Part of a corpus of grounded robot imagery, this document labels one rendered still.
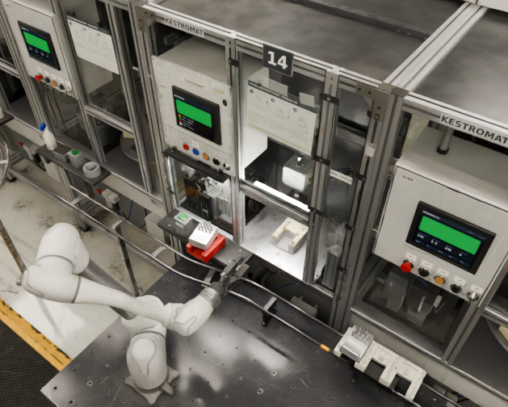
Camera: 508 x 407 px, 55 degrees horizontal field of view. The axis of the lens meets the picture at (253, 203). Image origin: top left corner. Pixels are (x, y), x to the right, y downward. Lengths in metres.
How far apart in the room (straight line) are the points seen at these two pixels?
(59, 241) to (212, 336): 0.94
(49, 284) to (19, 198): 2.69
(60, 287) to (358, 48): 1.33
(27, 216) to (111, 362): 2.08
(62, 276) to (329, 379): 1.27
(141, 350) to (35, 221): 2.26
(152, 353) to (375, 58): 1.45
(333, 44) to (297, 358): 1.42
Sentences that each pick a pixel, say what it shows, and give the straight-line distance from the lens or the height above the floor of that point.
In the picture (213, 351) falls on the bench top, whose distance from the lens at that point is 2.44.
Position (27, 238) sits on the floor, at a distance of 4.12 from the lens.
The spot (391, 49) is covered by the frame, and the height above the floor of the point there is 2.01.
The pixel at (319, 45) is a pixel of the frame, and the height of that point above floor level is 2.01.
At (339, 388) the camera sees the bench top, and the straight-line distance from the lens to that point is 2.39.
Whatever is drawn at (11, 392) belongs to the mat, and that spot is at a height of 0.01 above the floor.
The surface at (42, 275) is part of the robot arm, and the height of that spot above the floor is 1.46.
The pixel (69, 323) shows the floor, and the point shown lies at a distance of 3.52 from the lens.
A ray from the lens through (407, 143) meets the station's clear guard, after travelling 1.64.
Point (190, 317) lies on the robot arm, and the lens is 1.97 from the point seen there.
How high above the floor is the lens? 2.83
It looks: 45 degrees down
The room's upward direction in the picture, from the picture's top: straight up
